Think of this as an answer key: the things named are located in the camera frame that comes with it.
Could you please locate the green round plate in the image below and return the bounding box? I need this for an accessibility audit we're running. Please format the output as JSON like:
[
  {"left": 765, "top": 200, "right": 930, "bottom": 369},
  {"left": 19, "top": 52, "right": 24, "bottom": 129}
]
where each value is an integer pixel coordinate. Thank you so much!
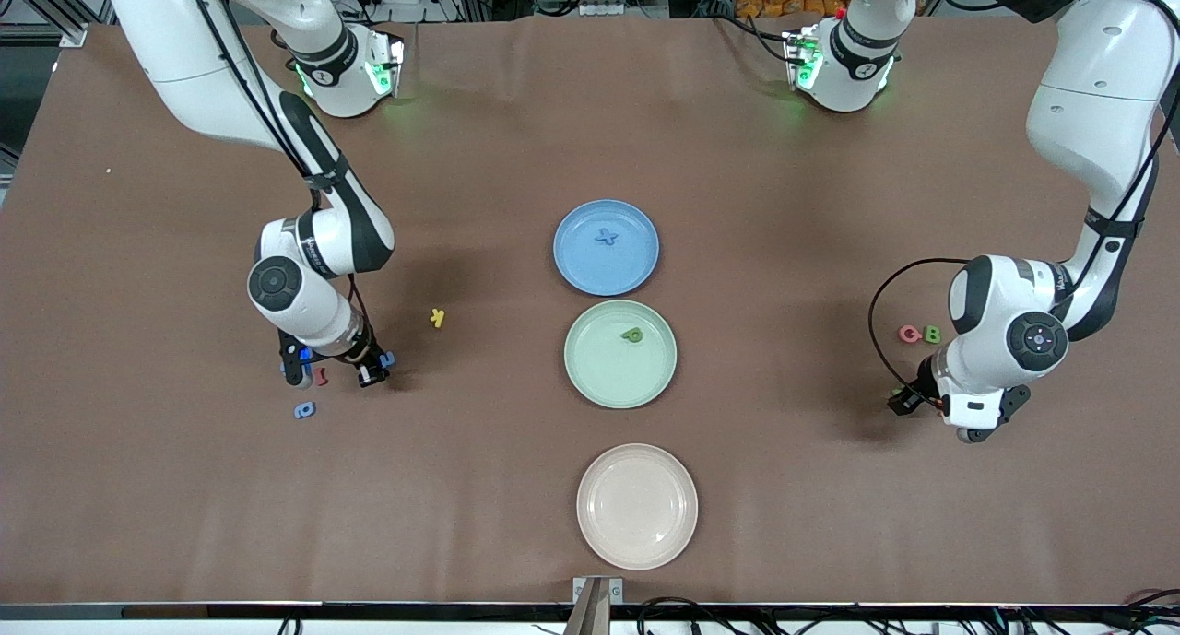
[{"left": 563, "top": 300, "right": 679, "bottom": 409}]

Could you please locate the blue round plate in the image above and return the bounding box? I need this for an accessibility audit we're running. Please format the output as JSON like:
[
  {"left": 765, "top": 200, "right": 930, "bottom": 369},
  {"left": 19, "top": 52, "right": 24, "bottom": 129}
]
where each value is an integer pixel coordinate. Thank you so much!
[{"left": 553, "top": 199, "right": 661, "bottom": 297}]

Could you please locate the pink round plate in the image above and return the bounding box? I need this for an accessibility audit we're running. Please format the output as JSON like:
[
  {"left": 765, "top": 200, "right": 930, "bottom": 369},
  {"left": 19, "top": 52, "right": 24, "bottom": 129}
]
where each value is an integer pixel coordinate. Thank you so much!
[{"left": 576, "top": 443, "right": 699, "bottom": 571}]

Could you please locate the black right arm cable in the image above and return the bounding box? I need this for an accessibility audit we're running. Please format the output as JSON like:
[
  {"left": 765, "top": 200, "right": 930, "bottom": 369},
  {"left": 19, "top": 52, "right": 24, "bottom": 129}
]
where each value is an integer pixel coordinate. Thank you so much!
[{"left": 184, "top": 0, "right": 374, "bottom": 341}]

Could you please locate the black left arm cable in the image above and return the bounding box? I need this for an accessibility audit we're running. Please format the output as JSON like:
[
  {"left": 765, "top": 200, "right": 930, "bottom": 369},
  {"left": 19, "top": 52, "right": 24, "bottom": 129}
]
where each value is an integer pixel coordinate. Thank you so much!
[{"left": 868, "top": 0, "right": 1180, "bottom": 389}]

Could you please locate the red and black cable bundle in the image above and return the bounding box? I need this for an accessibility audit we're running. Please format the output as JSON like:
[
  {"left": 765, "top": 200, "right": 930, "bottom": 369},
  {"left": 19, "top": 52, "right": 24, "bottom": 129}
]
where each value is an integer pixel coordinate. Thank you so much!
[{"left": 1120, "top": 587, "right": 1180, "bottom": 631}]

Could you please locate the metal table edge bracket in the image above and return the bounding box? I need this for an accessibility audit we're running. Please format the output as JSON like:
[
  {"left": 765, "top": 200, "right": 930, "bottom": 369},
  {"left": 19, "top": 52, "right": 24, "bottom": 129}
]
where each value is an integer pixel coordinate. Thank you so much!
[{"left": 572, "top": 576, "right": 624, "bottom": 635}]

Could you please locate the black looped floor cable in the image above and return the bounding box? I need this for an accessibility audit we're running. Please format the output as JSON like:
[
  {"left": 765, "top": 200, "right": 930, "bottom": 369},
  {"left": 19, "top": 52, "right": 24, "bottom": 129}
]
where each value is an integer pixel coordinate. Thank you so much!
[{"left": 636, "top": 597, "right": 738, "bottom": 635}]

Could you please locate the black arm base cable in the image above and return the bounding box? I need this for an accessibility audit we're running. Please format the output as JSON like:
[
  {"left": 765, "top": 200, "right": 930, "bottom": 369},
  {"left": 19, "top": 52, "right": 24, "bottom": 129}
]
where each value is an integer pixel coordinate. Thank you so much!
[{"left": 714, "top": 0, "right": 794, "bottom": 65}]

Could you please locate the aluminium frame profile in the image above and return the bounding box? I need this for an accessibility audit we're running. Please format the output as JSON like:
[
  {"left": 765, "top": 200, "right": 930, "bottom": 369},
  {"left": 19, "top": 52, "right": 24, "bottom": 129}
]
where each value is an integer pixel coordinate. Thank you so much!
[{"left": 0, "top": 0, "right": 93, "bottom": 48}]

